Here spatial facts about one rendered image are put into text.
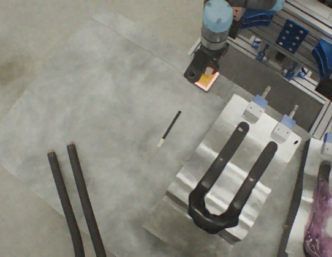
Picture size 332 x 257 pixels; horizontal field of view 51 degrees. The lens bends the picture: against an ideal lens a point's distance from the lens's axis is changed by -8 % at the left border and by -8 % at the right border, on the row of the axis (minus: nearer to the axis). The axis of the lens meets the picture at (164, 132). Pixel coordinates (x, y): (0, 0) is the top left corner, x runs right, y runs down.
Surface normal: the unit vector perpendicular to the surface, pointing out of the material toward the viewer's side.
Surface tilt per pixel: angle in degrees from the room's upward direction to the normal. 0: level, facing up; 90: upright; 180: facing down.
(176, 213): 0
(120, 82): 0
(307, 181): 28
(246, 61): 0
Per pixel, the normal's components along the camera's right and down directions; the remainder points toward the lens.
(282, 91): -0.02, -0.25
